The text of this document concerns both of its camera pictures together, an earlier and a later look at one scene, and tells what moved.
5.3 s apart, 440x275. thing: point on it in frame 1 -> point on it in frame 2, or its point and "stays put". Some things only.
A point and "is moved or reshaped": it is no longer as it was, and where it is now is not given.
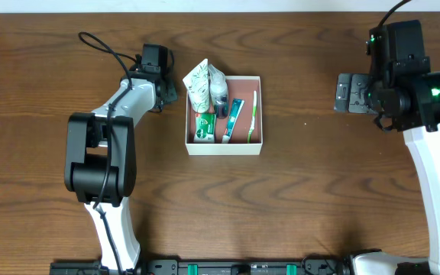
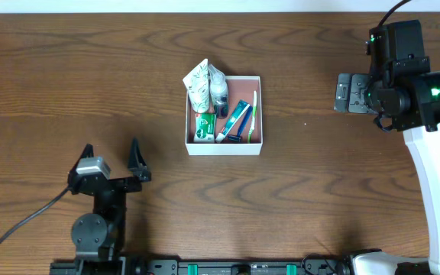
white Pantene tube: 198,83 stays put
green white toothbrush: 253,116 stays put
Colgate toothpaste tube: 237,105 is moved or reshaped
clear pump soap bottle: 218,91 stays put
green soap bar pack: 205,127 stays put
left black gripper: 170,94 -> 113,183
